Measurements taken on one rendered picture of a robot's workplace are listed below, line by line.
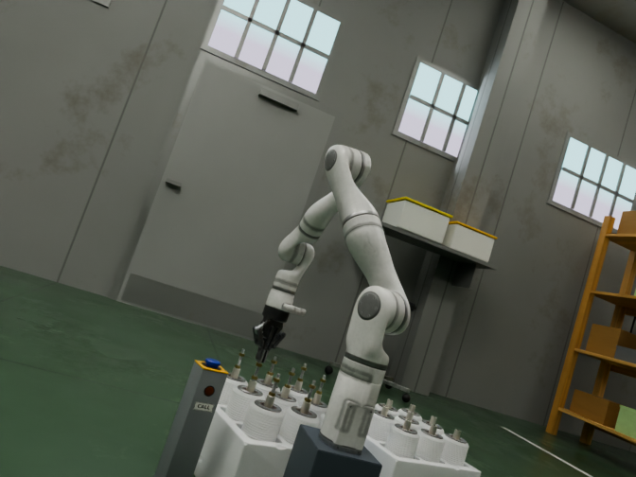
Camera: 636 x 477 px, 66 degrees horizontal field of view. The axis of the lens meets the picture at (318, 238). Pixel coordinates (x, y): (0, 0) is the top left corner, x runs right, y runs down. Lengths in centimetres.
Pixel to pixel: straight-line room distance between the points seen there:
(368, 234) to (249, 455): 61
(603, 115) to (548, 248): 160
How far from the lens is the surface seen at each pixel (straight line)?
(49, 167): 438
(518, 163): 547
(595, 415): 524
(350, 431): 104
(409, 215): 404
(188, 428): 132
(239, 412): 144
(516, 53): 536
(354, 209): 115
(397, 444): 168
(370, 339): 101
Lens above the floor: 58
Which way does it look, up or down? 6 degrees up
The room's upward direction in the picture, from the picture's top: 19 degrees clockwise
